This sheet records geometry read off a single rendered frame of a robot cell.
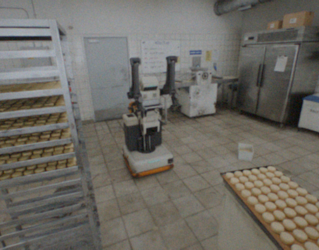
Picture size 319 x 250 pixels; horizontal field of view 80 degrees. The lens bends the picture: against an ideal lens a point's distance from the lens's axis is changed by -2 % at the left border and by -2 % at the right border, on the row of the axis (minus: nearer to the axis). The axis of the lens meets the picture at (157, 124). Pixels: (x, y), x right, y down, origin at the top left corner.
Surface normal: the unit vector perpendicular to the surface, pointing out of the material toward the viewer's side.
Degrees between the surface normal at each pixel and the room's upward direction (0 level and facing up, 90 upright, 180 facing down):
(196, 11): 90
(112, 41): 90
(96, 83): 90
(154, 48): 90
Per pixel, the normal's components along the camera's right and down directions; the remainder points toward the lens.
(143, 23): 0.38, 0.32
